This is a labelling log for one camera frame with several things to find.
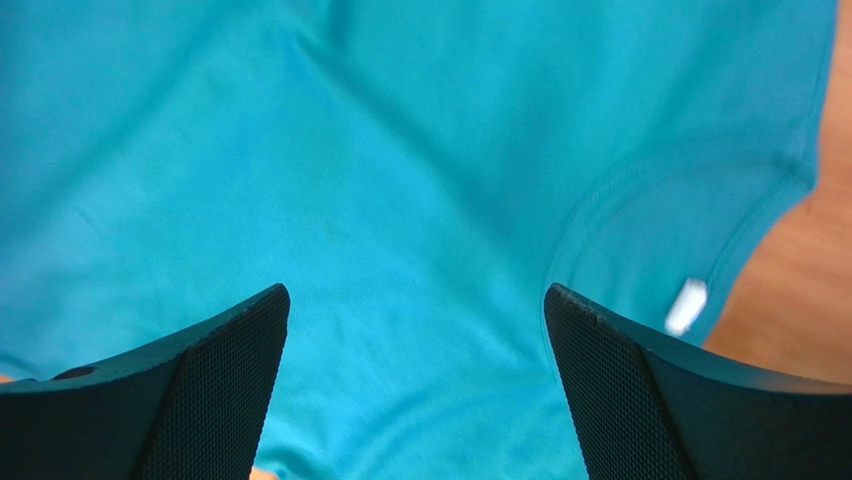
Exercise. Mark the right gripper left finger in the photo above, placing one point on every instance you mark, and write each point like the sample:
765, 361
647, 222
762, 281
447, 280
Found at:
190, 405

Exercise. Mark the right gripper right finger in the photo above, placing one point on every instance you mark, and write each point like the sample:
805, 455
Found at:
646, 405

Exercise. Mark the teal blue t-shirt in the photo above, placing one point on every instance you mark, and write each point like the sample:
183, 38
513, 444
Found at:
416, 173

